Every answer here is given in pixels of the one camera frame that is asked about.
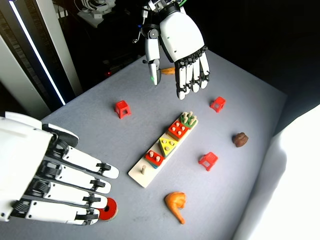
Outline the red ring piece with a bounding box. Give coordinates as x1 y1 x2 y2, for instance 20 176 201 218
97 197 118 222

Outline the small red toy stool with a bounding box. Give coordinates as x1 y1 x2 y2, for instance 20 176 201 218
198 151 219 172
114 99 132 120
209 96 227 114

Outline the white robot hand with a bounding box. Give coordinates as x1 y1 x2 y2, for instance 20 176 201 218
0 111 120 226
142 11 211 100

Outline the orange toy shrimp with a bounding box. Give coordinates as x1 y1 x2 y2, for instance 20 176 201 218
164 191 188 225

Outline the white backdrop sheet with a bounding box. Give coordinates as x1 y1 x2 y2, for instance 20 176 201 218
232 104 320 240

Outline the yellow-topped triangle block stack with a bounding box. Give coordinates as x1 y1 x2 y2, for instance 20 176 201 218
158 136 181 159

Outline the wooden shape sorter board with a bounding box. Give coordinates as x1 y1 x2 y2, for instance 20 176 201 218
127 117 200 189

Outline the grey table cloth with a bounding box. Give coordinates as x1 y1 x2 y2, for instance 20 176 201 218
0 48 287 240

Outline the thin white cable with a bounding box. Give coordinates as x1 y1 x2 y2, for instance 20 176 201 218
132 6 150 45

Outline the red-topped two-hole block stack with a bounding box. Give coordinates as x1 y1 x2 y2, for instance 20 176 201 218
144 149 166 169

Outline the green-topped block stack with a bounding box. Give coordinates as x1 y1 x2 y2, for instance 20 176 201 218
179 111 199 130

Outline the brown toy food lump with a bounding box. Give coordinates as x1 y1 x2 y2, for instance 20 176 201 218
231 132 249 148

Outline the bright light strip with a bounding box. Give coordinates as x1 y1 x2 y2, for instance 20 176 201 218
8 0 66 106

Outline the white frame post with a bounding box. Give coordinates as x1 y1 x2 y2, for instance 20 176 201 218
34 0 84 97

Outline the white machine housing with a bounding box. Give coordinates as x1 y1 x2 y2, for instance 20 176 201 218
76 0 117 29

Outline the red-topped square block stack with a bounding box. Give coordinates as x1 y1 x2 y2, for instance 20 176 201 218
166 120 189 142

